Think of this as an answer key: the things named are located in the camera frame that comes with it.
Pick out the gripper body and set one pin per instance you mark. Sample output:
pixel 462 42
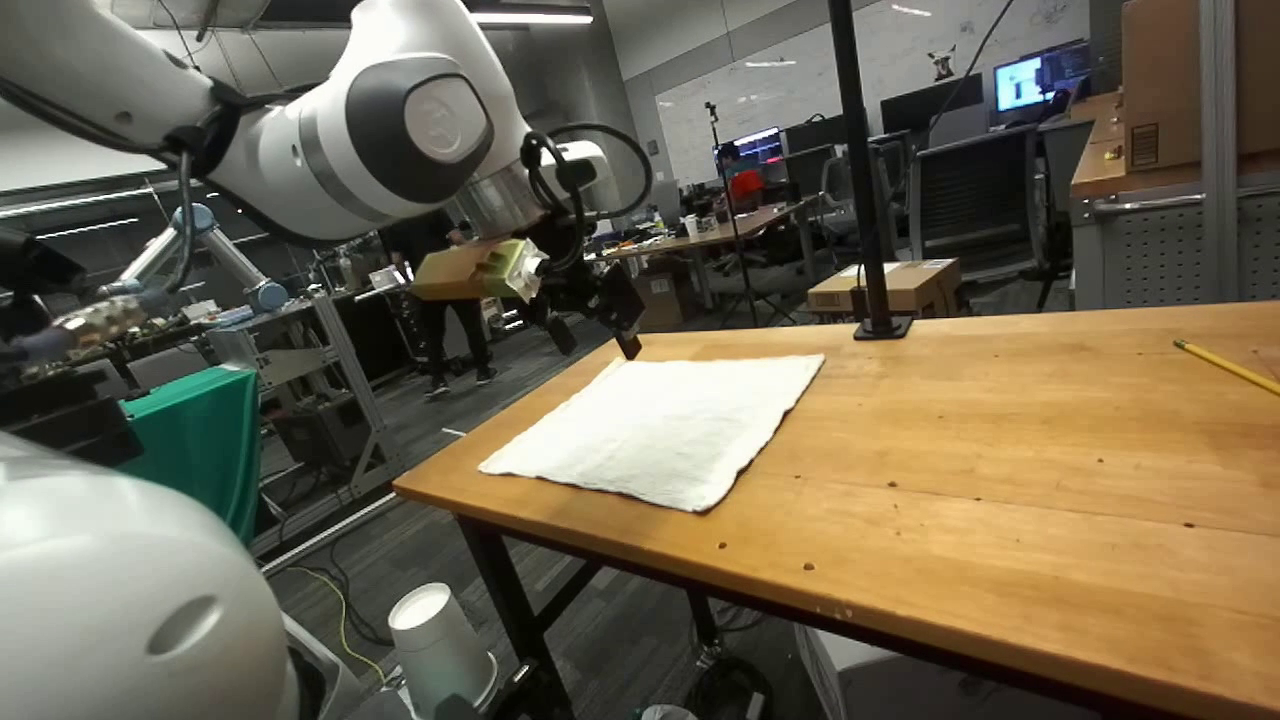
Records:
pixel 610 290

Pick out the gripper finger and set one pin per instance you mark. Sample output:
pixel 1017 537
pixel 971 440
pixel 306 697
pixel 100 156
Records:
pixel 627 345
pixel 562 334

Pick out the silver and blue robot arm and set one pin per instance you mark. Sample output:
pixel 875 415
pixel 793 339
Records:
pixel 225 250

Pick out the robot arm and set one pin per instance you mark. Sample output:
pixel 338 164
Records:
pixel 120 590

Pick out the white towel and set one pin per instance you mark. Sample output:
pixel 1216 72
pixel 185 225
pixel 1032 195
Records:
pixel 655 425

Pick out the small cardboard box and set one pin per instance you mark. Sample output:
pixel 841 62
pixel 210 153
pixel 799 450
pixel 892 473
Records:
pixel 660 298

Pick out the person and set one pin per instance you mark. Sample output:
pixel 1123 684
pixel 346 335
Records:
pixel 745 185
pixel 450 330

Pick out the wooden table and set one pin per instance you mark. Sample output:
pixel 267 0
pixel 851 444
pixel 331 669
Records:
pixel 725 232

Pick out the carried cardboard box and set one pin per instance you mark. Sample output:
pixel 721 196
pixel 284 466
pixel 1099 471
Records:
pixel 445 275

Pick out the stand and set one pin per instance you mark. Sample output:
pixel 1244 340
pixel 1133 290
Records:
pixel 865 200

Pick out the whiteboard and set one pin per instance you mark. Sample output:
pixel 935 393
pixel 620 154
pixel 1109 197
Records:
pixel 800 90

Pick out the flat cardboard box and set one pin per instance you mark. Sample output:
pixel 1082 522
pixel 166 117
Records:
pixel 900 285

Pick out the ceiling lamp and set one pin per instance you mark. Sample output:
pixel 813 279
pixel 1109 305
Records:
pixel 530 16

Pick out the white paper cup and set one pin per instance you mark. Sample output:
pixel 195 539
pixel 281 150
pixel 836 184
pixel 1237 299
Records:
pixel 435 645

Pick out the dark monitor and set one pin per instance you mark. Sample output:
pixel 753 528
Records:
pixel 925 100

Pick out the office chair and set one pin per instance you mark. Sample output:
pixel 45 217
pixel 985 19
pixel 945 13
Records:
pixel 975 200

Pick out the green cloth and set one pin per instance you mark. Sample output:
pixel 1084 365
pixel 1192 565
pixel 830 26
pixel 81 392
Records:
pixel 195 440

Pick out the lit monitor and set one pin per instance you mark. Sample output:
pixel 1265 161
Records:
pixel 1035 80

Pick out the grey perforated workbench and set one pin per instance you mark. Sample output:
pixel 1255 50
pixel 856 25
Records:
pixel 1150 240

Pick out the large cardboard box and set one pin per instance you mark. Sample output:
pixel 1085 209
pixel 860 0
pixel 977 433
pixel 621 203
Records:
pixel 1165 80

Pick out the yellow pencil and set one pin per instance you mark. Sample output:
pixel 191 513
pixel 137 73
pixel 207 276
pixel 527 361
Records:
pixel 1225 366

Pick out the camera on tripod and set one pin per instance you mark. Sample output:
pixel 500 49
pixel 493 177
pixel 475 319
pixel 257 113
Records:
pixel 735 230

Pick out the metal frame cart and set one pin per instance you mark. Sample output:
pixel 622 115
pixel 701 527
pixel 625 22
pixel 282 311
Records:
pixel 335 390

